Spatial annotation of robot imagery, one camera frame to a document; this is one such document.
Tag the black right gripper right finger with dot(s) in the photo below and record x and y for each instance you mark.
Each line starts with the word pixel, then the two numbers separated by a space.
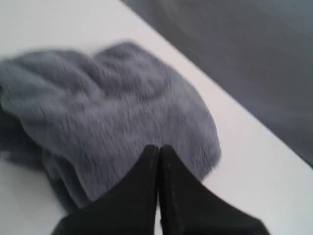
pixel 188 208

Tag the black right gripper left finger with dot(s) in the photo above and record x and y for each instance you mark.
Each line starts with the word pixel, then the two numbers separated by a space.
pixel 129 208

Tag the grey fluffy towel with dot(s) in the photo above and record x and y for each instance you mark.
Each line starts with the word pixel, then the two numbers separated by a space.
pixel 86 119

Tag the grey backdrop curtain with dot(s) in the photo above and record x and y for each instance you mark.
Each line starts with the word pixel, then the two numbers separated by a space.
pixel 259 51

